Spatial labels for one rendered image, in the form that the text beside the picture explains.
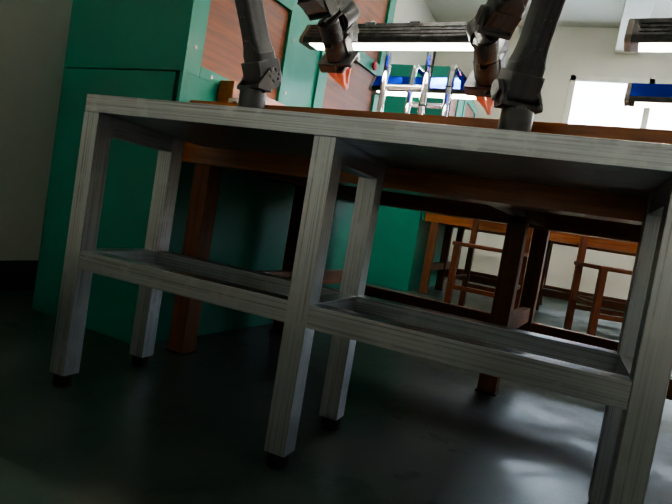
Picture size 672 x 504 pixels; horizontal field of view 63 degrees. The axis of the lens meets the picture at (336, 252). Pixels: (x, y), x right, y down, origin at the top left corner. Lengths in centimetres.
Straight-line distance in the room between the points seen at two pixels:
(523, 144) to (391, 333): 38
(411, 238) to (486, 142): 352
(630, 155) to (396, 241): 363
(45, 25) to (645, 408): 229
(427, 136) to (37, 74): 180
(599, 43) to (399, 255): 365
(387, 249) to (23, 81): 295
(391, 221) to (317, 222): 349
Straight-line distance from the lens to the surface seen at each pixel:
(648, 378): 93
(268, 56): 135
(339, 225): 272
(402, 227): 445
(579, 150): 93
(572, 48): 702
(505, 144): 93
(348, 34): 157
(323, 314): 101
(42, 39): 249
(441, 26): 178
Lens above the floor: 49
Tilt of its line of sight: 4 degrees down
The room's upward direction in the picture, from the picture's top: 9 degrees clockwise
